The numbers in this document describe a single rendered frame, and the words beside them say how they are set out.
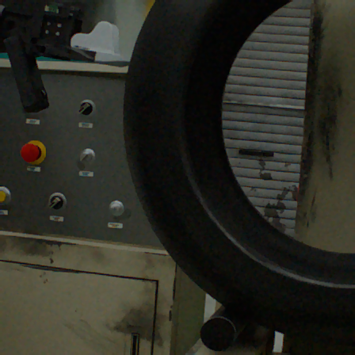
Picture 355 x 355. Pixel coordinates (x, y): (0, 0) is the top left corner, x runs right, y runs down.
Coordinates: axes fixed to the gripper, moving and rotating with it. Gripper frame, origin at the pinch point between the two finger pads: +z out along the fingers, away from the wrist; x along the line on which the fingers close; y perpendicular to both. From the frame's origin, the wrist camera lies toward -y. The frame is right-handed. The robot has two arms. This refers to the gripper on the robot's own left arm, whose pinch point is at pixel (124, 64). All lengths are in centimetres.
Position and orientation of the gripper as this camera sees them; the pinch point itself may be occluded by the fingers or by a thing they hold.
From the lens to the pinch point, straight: 138.3
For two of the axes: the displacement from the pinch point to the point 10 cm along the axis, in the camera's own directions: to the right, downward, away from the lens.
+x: 2.0, -0.3, 9.8
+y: 2.0, -9.8, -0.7
